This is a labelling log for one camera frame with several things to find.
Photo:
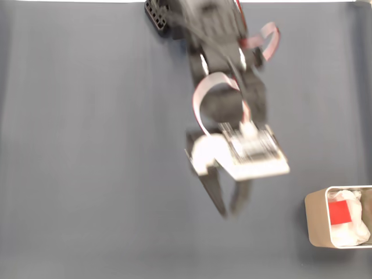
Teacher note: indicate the red cube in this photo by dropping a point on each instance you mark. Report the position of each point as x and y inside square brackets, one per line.
[339, 212]

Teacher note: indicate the beige metal box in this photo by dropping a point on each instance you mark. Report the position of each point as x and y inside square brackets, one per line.
[315, 218]

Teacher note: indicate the white crumpled cloth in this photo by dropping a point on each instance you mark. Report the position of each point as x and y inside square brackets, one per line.
[348, 235]

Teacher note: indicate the grey table mat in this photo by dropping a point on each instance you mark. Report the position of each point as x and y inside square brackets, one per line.
[87, 145]

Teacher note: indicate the camera board on white mount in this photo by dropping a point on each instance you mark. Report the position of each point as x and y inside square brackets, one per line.
[255, 157]

